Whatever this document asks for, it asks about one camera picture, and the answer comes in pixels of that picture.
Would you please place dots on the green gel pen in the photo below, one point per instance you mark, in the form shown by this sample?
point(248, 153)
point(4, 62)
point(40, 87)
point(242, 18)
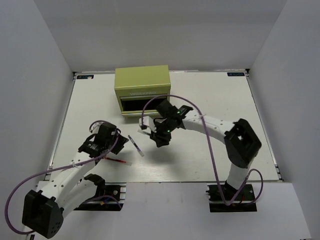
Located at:
point(144, 132)

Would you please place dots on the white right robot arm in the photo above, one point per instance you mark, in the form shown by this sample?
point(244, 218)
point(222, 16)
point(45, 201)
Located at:
point(240, 140)

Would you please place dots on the purple gel pen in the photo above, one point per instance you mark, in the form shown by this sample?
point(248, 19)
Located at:
point(136, 146)

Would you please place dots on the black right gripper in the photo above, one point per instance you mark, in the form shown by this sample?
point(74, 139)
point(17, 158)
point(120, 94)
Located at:
point(161, 139)

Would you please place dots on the red gel pen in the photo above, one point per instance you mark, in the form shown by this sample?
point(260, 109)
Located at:
point(118, 161)

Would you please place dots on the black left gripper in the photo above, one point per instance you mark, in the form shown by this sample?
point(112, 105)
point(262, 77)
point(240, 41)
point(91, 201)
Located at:
point(121, 140)

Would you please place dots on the green metal drawer cabinet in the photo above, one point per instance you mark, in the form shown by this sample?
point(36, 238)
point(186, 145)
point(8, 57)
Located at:
point(142, 81)

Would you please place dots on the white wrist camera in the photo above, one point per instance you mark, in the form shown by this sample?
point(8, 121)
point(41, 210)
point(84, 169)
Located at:
point(147, 122)
point(93, 126)

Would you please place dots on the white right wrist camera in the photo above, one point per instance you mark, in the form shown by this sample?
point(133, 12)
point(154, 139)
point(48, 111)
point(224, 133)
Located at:
point(147, 122)

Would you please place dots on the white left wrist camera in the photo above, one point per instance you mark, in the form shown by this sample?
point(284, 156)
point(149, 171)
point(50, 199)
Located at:
point(93, 126)

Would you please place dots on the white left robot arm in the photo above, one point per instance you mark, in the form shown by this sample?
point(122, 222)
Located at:
point(44, 210)

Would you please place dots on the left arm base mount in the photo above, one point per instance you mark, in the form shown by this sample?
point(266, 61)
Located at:
point(109, 197)

